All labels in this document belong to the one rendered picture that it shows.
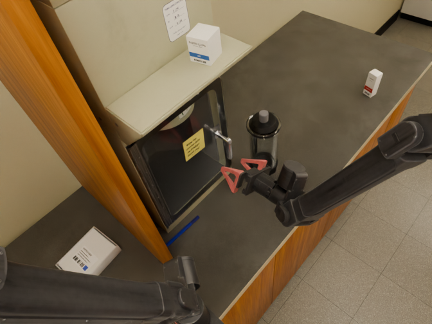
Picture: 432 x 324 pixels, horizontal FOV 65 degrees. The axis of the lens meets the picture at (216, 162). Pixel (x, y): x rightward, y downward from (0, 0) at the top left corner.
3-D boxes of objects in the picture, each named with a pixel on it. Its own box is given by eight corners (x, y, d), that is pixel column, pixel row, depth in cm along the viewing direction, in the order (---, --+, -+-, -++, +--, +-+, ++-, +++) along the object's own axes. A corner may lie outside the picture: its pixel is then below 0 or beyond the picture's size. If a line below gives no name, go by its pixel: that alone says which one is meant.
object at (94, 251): (60, 269, 108) (54, 264, 105) (98, 231, 115) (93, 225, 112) (84, 291, 103) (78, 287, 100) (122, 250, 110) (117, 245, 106)
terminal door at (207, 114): (166, 225, 108) (126, 144, 76) (230, 164, 119) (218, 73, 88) (168, 227, 107) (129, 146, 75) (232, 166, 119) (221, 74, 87)
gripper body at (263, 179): (246, 173, 90) (269, 187, 87) (266, 163, 98) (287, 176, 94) (240, 193, 93) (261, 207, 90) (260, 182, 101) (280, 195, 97)
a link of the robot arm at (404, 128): (423, 143, 49) (470, 145, 53) (407, 110, 51) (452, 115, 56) (276, 230, 84) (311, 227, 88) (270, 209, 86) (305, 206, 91)
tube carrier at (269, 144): (243, 159, 125) (240, 119, 108) (268, 148, 127) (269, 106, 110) (258, 180, 119) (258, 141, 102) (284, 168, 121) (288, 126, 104)
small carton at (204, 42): (190, 61, 72) (185, 35, 67) (202, 47, 75) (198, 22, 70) (210, 66, 70) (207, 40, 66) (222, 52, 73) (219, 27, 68)
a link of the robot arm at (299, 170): (281, 225, 83) (310, 224, 86) (297, 188, 77) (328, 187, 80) (261, 195, 92) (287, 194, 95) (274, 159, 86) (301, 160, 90)
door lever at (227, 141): (222, 148, 108) (216, 153, 107) (219, 128, 100) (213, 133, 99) (235, 157, 105) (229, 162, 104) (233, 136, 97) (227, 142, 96)
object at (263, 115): (243, 124, 109) (242, 109, 104) (268, 113, 111) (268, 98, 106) (258, 143, 104) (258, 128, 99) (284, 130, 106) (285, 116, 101)
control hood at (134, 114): (119, 141, 74) (103, 108, 66) (219, 64, 87) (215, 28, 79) (153, 167, 69) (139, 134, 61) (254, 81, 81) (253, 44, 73)
